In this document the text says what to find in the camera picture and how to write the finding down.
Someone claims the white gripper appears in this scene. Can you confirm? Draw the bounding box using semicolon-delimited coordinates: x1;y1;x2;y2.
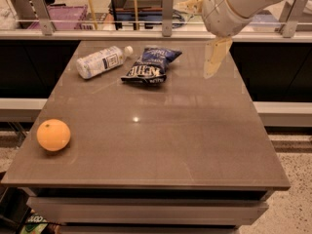
175;0;252;79

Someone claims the blue chip bag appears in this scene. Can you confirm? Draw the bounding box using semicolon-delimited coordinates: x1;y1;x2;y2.
121;47;181;84

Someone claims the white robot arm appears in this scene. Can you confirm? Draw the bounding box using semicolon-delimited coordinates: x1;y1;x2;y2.
175;0;283;79

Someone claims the clear plastic water bottle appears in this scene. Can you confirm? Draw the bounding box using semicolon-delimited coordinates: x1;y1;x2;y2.
76;46;134;79

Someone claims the purple plastic crate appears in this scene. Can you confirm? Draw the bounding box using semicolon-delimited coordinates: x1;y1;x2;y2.
28;5;88;30

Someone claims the orange fruit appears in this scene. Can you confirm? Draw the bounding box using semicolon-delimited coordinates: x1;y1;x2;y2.
36;119;71;151

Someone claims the green package under table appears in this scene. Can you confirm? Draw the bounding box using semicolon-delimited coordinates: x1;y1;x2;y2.
19;214;48;234

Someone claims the metal railing post middle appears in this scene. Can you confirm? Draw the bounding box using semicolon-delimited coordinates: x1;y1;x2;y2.
162;0;174;37

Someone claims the metal railing post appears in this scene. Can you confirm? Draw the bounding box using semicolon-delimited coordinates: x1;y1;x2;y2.
31;0;55;35
280;0;312;38
162;0;174;37

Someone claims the metal railing post right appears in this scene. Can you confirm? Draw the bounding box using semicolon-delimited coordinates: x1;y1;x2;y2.
280;0;312;38

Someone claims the metal railing post left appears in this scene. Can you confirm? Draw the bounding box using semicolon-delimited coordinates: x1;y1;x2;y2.
31;0;55;35

